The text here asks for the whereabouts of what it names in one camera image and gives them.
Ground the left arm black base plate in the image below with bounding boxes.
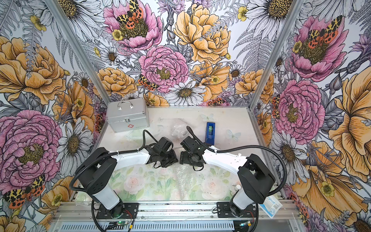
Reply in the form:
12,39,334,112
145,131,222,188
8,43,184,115
96,202,140,219

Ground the silver metal first aid case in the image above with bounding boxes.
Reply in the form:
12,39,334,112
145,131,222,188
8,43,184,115
106,98,149,133

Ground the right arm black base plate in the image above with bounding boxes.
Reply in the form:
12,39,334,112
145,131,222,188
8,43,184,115
216,202,257,218

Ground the white surgical packet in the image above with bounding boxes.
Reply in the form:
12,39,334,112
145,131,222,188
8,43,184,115
259,195,283,219

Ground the blue tape dispenser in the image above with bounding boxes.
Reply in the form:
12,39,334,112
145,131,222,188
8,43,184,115
205,122,215,146

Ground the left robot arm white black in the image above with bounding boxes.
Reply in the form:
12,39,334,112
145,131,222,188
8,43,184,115
69,130,178,218

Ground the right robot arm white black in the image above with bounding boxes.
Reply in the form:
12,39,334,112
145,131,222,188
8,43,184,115
180,126,288,218

